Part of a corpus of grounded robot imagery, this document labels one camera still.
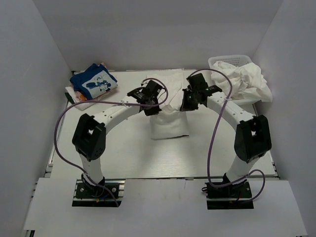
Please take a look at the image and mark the white t-shirt with black print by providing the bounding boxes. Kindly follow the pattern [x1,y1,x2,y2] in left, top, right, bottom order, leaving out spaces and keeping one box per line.
[146,72,190,140]

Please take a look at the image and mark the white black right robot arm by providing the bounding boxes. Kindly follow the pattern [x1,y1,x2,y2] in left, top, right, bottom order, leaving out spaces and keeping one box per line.
[181,86,272,197]

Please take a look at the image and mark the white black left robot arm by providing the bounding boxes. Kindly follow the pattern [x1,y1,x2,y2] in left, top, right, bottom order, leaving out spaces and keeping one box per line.
[72,91,160,197]

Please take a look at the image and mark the white crumpled t-shirt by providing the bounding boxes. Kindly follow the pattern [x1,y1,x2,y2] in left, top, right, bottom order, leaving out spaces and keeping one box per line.
[211,61,273,102]

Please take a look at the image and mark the white plastic laundry basket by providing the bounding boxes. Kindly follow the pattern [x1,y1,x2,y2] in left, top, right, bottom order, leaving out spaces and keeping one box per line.
[207,55,255,108]

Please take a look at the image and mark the blue mickey print folded t-shirt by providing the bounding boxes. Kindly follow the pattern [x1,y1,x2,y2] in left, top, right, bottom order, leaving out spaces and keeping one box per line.
[70,64,118,100]

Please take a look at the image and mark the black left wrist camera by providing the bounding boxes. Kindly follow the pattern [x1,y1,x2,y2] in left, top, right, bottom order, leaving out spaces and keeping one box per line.
[127,79,162,103]

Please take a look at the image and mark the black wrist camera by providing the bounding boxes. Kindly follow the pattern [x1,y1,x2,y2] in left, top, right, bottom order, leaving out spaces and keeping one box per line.
[187,73,222,95]
[127,79,162,103]

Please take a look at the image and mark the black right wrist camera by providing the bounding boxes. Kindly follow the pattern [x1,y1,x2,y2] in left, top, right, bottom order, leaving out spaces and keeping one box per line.
[187,73,222,95]

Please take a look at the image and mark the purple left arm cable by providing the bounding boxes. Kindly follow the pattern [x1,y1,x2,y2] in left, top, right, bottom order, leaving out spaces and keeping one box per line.
[54,78,170,207]

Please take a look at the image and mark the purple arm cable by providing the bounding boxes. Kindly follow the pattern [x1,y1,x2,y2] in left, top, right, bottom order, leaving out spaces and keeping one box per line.
[189,69,267,204]
[54,78,170,207]

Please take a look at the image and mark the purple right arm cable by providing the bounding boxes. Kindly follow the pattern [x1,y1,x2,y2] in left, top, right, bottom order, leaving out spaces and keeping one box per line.
[189,69,267,204]

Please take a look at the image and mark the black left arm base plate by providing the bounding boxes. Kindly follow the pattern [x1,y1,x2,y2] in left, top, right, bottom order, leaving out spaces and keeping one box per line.
[72,179,125,207]

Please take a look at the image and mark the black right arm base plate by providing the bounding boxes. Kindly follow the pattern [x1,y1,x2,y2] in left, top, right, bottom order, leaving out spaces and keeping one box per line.
[201,180,254,210]

